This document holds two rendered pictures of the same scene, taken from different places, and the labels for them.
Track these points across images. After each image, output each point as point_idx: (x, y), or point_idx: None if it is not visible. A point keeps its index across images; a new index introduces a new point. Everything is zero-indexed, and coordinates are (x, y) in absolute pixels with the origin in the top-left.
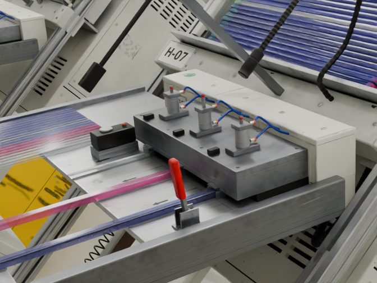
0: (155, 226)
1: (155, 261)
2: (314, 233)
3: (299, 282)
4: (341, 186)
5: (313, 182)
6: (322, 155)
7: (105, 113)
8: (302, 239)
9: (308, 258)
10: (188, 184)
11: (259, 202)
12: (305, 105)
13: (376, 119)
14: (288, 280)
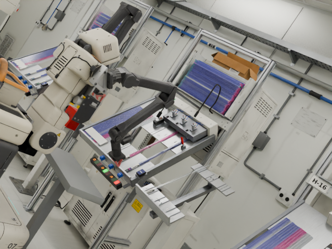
0: (176, 148)
1: (178, 157)
2: None
3: (205, 157)
4: (214, 136)
5: (208, 136)
6: (210, 130)
7: None
8: None
9: (205, 147)
10: (180, 136)
11: (197, 142)
12: (205, 113)
13: (222, 121)
14: (201, 153)
